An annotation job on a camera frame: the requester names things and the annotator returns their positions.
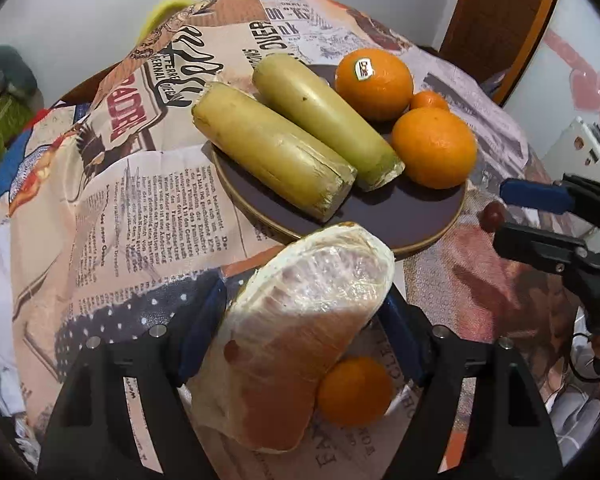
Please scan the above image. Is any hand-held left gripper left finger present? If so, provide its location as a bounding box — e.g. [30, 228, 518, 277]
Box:
[37, 275, 228, 480]

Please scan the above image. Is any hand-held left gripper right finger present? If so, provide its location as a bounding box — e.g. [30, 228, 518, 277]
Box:
[375, 292, 563, 480]

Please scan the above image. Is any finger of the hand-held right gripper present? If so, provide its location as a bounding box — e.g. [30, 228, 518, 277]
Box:
[492, 224, 591, 276]
[499, 174, 600, 216]

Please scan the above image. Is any dark red grape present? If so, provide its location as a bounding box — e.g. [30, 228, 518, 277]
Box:
[480, 203, 506, 233]

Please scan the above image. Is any pomelo segment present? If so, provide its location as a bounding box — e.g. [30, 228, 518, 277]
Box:
[186, 224, 396, 454]

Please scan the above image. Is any medium plain orange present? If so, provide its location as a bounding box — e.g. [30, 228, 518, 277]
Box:
[391, 107, 478, 190]

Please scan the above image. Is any dark round plate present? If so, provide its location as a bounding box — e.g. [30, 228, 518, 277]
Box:
[211, 62, 468, 262]

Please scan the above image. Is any small mandarin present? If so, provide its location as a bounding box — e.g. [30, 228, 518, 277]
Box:
[410, 90, 451, 112]
[316, 356, 395, 428]

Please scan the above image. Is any large orange with sticker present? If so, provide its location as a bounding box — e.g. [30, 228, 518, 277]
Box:
[335, 48, 414, 122]

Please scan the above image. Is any peeled sugarcane piece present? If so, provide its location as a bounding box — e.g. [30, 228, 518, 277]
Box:
[191, 83, 358, 223]
[252, 53, 406, 192]

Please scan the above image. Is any white box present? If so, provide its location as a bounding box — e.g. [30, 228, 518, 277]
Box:
[542, 116, 600, 188]

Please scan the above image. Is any newspaper print cloth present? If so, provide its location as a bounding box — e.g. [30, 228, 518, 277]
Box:
[0, 0, 600, 480]

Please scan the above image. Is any white wardrobe door with hearts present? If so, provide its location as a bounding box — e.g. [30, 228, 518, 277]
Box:
[500, 0, 600, 161]

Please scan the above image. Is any brown wooden door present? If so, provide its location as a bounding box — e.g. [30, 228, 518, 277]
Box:
[437, 0, 566, 106]

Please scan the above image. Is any green patterned storage bag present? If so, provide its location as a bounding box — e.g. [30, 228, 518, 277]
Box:
[0, 95, 36, 181]

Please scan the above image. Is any grey curved pillow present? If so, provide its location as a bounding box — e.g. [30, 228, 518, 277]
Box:
[0, 45, 38, 98]

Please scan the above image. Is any yellow foam tube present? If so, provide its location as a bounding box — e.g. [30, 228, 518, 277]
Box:
[137, 0, 201, 36]

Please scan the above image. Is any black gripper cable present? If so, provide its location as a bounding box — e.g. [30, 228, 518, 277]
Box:
[569, 332, 600, 386]

